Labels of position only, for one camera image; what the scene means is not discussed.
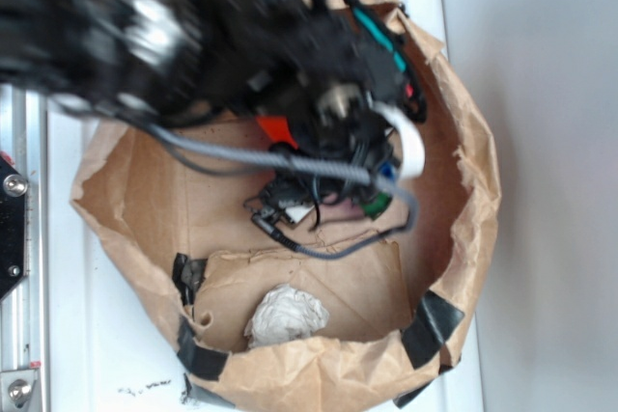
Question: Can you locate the black gripper with wires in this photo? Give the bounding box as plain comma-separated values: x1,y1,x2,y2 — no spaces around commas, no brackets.
243,6,429,239

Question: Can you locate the orange plastic toy carrot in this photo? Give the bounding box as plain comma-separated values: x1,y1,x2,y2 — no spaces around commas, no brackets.
361,192,392,220

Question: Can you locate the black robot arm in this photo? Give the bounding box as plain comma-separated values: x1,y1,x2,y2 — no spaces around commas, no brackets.
1,0,426,236

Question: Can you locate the crumpled white paper ball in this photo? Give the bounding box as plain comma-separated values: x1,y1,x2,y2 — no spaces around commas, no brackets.
243,284,330,349

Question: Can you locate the brown paper bag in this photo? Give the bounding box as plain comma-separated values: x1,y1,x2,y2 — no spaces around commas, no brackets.
70,0,501,411

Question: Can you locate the white plastic tray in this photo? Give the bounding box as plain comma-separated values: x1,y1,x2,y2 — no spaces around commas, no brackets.
47,0,485,411

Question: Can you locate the grey braided cable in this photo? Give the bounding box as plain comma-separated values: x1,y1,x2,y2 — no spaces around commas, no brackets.
144,122,420,260

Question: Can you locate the white flat ribbon cable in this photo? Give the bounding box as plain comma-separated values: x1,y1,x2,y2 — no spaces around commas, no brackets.
374,101,427,180

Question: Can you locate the aluminium frame rail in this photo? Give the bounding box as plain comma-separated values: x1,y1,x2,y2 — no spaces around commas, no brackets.
1,85,50,411

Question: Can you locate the black metal bracket plate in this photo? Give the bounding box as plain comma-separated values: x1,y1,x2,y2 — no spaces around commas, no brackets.
0,155,29,300

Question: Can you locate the silver corner bracket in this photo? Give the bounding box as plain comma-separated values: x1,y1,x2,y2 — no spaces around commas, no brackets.
1,369,41,412

